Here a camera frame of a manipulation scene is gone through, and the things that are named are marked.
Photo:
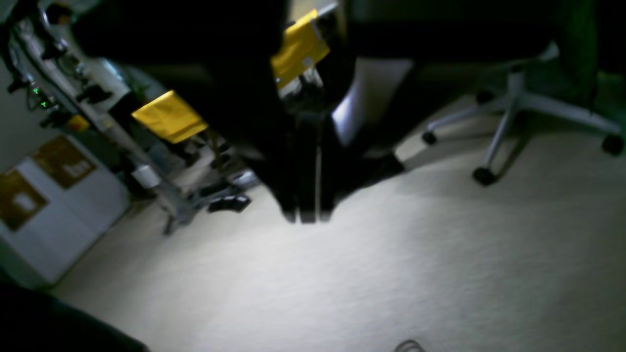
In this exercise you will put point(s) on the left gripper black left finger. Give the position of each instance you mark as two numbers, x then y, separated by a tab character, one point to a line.
216	55

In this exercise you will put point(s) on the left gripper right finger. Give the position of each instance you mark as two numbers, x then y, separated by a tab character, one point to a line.
402	48

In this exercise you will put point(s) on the yellow sheet left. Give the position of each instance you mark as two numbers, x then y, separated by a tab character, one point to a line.
171	118

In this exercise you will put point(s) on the yellow sheet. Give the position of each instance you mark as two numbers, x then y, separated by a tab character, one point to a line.
171	118
303	47

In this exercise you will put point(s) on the yellow sheet upper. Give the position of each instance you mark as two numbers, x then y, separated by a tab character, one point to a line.
303	47

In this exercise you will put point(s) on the metal equipment rack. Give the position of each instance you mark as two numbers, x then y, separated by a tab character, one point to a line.
66	83

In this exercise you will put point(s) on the office chair with castors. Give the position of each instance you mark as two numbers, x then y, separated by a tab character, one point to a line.
578	46

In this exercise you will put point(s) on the white cabinet with labels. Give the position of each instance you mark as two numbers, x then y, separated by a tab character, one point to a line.
55	204

